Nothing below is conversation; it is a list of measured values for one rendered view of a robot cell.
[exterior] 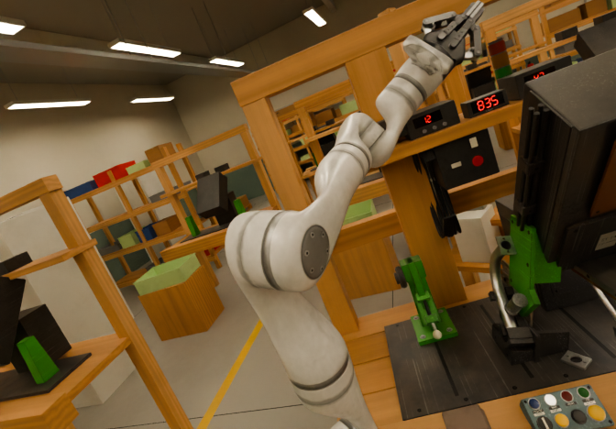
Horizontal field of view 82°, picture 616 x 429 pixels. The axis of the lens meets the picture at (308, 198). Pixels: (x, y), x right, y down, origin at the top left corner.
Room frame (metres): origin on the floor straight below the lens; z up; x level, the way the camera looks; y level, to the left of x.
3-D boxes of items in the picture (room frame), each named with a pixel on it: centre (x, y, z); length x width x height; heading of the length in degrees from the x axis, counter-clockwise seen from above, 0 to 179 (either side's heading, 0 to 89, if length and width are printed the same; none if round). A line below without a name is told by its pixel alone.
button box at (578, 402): (0.64, -0.35, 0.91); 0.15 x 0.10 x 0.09; 80
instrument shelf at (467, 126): (1.16, -0.64, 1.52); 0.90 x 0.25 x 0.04; 80
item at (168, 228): (6.37, 2.93, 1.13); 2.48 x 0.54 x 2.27; 72
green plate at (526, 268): (0.85, -0.51, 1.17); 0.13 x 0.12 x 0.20; 80
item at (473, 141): (1.13, -0.52, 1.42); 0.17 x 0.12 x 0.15; 80
